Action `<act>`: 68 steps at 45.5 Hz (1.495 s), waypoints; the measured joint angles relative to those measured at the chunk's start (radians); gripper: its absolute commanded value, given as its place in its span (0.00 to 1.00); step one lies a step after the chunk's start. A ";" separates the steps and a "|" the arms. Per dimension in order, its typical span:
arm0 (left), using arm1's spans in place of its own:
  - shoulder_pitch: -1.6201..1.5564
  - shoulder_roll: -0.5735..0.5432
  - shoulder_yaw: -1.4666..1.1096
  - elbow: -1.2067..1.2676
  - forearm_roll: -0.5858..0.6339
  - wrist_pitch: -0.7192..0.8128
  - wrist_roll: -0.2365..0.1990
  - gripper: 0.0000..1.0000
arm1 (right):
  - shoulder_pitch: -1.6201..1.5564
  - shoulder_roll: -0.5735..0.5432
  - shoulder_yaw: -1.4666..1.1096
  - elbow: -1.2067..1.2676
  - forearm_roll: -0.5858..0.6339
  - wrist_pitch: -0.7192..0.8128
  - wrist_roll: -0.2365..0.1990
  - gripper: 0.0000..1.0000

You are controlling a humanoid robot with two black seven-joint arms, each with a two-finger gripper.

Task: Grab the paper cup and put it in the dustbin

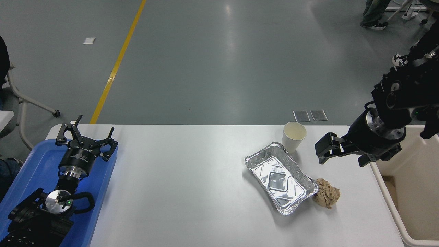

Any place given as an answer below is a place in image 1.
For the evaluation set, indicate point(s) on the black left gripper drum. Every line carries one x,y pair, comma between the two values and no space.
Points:
78,158

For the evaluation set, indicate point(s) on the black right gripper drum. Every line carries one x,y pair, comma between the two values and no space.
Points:
368,144

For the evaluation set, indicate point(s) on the white paper cup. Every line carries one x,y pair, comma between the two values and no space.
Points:
293,139

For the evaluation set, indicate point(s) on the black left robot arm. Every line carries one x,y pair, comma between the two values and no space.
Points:
57,201

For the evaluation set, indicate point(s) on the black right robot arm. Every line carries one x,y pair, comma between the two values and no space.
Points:
401,92

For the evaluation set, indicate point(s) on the metal floor plate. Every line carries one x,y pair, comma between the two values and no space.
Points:
319,115
301,116

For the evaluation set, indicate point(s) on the crumpled tan paper ball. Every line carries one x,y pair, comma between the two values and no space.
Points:
327,193

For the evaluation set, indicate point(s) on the blue plastic tray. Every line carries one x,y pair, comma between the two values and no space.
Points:
34,164

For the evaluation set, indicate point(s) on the silver foil tray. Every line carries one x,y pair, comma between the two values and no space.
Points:
279,180

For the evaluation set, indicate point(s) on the grey wheeled chair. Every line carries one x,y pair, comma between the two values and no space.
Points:
21,103

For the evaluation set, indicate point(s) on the large pale bin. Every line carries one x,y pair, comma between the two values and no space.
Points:
418,185

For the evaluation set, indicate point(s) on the seated person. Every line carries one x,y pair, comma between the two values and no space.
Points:
2,61

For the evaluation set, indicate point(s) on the person with white shoe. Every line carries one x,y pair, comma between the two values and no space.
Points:
425,37

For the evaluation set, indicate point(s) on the standing person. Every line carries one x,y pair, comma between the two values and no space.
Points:
374,13

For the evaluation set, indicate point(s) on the white chair base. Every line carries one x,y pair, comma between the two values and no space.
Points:
410,13

